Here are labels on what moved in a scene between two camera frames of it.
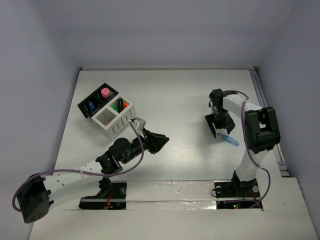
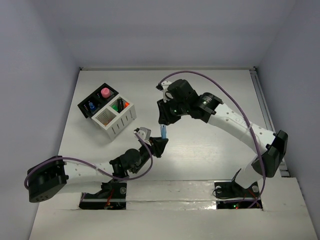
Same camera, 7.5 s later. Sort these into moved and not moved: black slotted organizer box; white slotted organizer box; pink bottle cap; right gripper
Moved: right gripper
Not moved: white slotted organizer box; black slotted organizer box; pink bottle cap
